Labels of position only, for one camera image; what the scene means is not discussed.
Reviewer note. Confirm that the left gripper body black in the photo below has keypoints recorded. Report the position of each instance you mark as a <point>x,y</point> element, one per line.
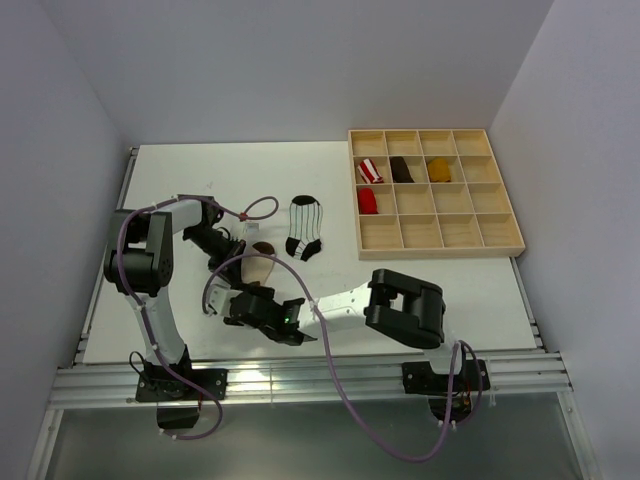
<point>221,250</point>

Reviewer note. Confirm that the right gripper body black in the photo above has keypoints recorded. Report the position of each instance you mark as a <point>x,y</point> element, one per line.
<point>261,290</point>

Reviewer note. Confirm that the beige brown striped sock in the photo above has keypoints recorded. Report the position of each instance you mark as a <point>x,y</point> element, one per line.
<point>256,270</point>

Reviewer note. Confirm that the white black striped sock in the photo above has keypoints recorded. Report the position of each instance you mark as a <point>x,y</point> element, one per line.
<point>305,220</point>

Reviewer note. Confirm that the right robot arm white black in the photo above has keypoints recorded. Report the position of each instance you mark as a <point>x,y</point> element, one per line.
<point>402,308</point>

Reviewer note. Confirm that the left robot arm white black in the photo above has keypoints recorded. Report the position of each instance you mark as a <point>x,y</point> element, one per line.
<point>140,263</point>

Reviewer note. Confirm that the red white striped rolled sock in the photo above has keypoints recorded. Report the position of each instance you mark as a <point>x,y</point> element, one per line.
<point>369,172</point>

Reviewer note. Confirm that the dark brown rolled sock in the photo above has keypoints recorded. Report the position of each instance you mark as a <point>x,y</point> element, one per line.
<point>400,171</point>

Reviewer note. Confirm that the wooden compartment tray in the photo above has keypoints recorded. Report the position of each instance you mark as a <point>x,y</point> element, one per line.
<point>470,216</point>

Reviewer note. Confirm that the mustard yellow rolled sock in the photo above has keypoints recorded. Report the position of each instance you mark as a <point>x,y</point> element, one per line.
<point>438,170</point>

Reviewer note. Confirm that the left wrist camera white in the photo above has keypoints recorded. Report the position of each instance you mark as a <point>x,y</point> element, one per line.
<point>250,230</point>

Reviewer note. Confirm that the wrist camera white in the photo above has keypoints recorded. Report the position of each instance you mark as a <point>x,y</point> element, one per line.
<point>250,230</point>
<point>217,298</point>

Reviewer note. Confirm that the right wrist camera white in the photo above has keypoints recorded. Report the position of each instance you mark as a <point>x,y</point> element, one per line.
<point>217,298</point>

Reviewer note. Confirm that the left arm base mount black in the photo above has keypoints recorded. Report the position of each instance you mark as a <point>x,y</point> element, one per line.
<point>156,385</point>

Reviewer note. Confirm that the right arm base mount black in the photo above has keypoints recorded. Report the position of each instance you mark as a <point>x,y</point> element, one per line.
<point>468,386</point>

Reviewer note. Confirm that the aluminium rail frame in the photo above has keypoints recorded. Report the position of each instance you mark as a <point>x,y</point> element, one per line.
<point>333,410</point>

